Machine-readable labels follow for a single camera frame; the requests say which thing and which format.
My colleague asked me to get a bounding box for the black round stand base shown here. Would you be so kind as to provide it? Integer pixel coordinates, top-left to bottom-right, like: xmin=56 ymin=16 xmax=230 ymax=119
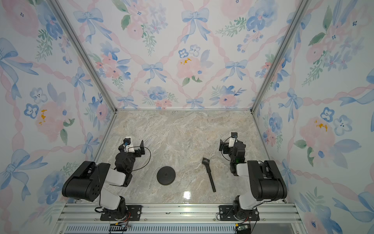
xmin=156 ymin=166 xmax=176 ymax=186

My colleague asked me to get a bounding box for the right aluminium corner post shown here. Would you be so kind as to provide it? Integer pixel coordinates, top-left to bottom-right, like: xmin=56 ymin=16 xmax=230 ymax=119
xmin=251 ymin=0 xmax=310 ymax=115

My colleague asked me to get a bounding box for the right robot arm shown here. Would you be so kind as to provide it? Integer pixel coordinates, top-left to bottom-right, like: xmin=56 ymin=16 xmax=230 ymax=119
xmin=219 ymin=137 xmax=288 ymax=221

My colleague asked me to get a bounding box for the black microphone stand pole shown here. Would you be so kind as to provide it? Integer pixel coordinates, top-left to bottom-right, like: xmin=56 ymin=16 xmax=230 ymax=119
xmin=202 ymin=158 xmax=216 ymax=193

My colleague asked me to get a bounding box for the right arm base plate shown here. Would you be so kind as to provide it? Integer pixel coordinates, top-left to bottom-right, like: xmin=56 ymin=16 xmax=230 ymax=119
xmin=218 ymin=205 xmax=260 ymax=222

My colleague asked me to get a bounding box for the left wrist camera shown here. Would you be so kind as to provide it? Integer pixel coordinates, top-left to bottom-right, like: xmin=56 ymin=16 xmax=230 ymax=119
xmin=123 ymin=137 xmax=133 ymax=152

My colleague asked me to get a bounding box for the aluminium corner post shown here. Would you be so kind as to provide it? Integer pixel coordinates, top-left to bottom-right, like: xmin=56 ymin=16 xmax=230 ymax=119
xmin=46 ymin=0 xmax=117 ymax=113
xmin=251 ymin=0 xmax=310 ymax=115

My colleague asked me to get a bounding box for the aluminium mounting rail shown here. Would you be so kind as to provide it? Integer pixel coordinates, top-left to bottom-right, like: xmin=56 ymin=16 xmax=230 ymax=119
xmin=52 ymin=203 xmax=306 ymax=234

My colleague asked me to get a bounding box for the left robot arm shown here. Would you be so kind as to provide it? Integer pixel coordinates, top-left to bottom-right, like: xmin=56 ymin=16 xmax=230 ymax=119
xmin=62 ymin=137 xmax=146 ymax=222

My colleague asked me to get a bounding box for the left aluminium corner post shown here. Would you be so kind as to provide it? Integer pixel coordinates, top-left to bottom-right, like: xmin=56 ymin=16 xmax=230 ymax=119
xmin=46 ymin=0 xmax=117 ymax=113

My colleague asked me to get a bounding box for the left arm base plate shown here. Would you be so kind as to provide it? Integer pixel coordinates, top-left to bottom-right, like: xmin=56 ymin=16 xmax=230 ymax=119
xmin=100 ymin=205 xmax=143 ymax=222

